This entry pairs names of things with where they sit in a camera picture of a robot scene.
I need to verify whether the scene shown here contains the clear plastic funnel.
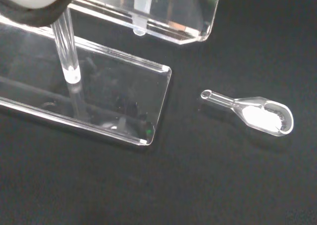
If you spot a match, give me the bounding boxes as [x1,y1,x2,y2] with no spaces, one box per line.
[127,0,174,36]

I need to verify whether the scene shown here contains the transparent acrylic funnel stand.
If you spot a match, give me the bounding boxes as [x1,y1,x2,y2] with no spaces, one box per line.
[0,0,222,146]

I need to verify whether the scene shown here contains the clear glass weighing funnel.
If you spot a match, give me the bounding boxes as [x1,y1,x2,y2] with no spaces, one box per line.
[200,89,295,137]

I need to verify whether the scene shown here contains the black bench cloth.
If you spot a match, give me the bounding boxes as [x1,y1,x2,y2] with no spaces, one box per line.
[0,0,317,225]

